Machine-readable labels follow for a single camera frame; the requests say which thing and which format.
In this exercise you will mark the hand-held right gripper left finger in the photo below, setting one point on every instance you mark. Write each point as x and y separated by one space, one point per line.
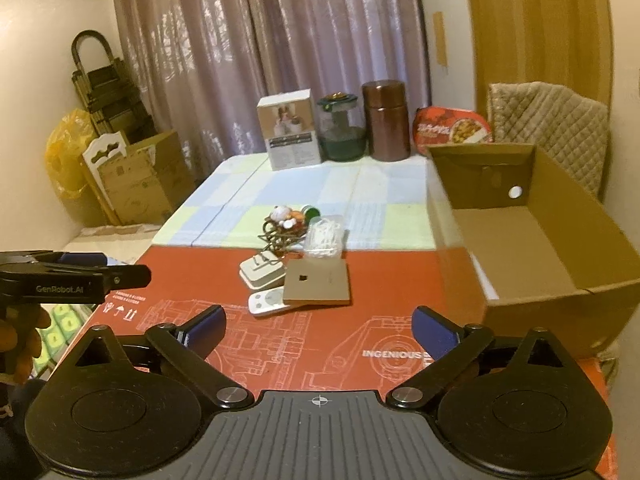
207 329

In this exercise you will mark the white charger plug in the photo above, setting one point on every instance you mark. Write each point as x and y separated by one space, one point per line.
260 271

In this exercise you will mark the tan square box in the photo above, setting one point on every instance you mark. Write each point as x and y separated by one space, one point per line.
317 282

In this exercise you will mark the wooden door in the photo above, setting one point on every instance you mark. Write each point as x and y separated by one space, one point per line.
530 25

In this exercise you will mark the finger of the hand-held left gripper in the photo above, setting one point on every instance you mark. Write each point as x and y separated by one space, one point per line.
127 276
82 259

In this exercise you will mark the pastel checked mat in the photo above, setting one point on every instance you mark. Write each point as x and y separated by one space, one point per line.
240 200

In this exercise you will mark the white ornate board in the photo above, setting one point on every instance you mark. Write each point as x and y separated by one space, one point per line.
102 152

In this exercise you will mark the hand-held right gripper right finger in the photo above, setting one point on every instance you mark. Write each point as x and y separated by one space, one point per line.
431 331

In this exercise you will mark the green glass jar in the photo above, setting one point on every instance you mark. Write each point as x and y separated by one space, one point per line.
341 135

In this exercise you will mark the red instant noodle bowl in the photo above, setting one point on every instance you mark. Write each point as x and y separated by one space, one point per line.
455 127

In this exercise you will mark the red printed mat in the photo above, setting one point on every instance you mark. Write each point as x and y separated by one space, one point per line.
310 340

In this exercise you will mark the beige quilted chair cover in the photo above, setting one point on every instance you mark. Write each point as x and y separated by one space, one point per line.
550 125

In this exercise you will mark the white product box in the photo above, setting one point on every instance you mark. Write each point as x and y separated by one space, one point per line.
290 130

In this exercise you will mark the flattened brown cardboard box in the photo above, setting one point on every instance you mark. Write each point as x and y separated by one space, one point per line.
145 180

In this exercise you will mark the white remote control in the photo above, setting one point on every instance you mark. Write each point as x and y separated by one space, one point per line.
267 302

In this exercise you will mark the brown tape strip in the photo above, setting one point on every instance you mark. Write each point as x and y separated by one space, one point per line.
439 37

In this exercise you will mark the folding hand cart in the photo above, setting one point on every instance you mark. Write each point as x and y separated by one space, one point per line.
102 92

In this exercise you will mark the brown metal canister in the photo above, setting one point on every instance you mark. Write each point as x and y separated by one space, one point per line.
386 120

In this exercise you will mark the person's left hand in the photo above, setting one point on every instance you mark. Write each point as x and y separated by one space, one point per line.
22 342

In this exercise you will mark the yellow plastic bag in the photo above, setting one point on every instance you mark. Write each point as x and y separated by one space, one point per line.
65 160

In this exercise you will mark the clear floss pick box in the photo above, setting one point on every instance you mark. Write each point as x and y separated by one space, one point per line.
324 237

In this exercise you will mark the small green capped bottle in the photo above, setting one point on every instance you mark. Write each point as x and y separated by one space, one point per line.
312 211

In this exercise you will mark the mauve curtain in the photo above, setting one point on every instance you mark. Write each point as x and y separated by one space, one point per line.
225 60

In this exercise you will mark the stack of green packets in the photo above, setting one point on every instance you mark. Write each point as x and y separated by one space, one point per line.
57 332

